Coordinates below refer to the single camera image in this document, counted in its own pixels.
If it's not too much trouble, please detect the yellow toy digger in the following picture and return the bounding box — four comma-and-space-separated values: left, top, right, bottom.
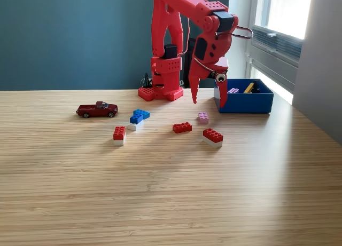
243, 80, 261, 94

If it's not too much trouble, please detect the red and white brick stack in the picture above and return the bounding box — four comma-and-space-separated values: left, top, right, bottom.
113, 126, 127, 146
202, 128, 224, 149

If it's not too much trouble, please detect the blue plastic bin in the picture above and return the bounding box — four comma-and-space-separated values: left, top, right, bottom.
213, 78, 275, 114

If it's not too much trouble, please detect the dark wooden chair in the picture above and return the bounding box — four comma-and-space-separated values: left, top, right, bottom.
183, 37, 198, 89

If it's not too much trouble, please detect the grey louvred window vent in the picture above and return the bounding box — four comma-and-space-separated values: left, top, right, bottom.
250, 26, 304, 62

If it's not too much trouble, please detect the blue and white brick stack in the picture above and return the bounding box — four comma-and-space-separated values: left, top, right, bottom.
127, 109, 151, 131

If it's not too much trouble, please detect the white framed window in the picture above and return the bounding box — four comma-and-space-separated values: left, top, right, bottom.
253, 0, 313, 41

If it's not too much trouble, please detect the dark red toy car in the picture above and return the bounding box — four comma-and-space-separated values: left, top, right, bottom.
75, 101, 119, 119

